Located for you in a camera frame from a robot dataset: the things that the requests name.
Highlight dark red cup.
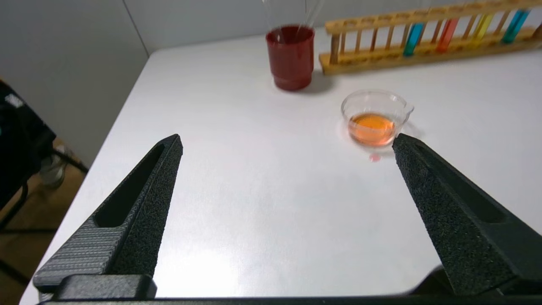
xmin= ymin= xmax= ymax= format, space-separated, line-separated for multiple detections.
xmin=266 ymin=25 xmax=315 ymax=92

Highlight grey shoe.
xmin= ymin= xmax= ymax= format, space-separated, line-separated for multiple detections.
xmin=40 ymin=146 xmax=68 ymax=189

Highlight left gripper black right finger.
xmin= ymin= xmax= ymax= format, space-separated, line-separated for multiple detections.
xmin=392 ymin=133 xmax=542 ymax=296

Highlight clear glass dish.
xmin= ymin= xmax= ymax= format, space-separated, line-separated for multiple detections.
xmin=341 ymin=89 xmax=415 ymax=149

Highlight black chair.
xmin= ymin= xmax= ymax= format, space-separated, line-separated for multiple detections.
xmin=0 ymin=80 xmax=89 ymax=233

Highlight test tube with teal pigment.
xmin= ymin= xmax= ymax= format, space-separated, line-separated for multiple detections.
xmin=402 ymin=23 xmax=425 ymax=57
xmin=502 ymin=9 xmax=531 ymax=44

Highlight test tube with yellow pigment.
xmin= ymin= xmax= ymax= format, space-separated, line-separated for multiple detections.
xmin=471 ymin=14 xmax=495 ymax=46
xmin=296 ymin=0 xmax=326 ymax=39

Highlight test tube with red pigment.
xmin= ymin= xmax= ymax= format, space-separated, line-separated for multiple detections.
xmin=436 ymin=18 xmax=460 ymax=53

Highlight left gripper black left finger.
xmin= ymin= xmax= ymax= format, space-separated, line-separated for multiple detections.
xmin=33 ymin=134 xmax=183 ymax=293

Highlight wooden test tube rack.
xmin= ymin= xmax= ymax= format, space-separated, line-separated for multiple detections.
xmin=318 ymin=0 xmax=542 ymax=76

